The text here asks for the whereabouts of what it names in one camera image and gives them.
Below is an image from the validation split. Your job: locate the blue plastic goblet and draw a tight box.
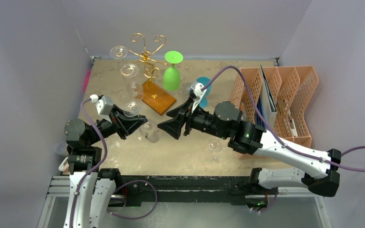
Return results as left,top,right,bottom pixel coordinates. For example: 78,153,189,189
196,76,211,109

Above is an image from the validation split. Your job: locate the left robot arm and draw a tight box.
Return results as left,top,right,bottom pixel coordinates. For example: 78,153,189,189
63,104,148,228

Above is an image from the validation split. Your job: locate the gold wire wine glass rack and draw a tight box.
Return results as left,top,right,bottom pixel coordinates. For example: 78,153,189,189
128,33,176,115

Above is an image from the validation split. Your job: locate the green plastic goblet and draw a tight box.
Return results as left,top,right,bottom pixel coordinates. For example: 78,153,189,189
163,50,183,91

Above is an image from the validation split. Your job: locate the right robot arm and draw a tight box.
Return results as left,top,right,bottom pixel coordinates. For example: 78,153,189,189
158,98,341,197

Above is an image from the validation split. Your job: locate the orange plastic file organizer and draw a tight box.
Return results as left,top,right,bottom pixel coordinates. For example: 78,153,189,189
229,66,319,148

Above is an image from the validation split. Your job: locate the pink white small device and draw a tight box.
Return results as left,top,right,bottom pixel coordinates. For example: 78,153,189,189
58,157,69,172

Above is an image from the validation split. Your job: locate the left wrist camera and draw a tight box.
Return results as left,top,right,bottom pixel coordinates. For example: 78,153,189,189
89,94,114,123

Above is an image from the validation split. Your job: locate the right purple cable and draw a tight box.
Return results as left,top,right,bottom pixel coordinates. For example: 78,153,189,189
201,65,365,173

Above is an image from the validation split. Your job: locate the clear wine glass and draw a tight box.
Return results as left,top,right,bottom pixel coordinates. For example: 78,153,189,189
120,64,144,100
110,46,129,59
124,99,161,143
208,139,223,152

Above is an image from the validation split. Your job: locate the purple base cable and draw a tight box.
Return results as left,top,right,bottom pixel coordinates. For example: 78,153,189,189
106,179,158,220

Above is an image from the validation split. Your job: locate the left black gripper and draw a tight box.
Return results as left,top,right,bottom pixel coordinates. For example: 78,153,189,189
87,104,146,144

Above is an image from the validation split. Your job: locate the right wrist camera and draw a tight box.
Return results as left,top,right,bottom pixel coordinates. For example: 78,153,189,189
186,80,207,113

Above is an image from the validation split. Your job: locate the small clear jar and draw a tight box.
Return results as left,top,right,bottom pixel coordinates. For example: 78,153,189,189
55,142,68,157

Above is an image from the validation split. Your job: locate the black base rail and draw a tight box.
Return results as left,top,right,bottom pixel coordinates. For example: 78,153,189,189
45,175,325,209

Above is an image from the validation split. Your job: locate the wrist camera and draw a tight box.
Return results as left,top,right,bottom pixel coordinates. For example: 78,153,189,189
89,94,114,123
186,80,207,113

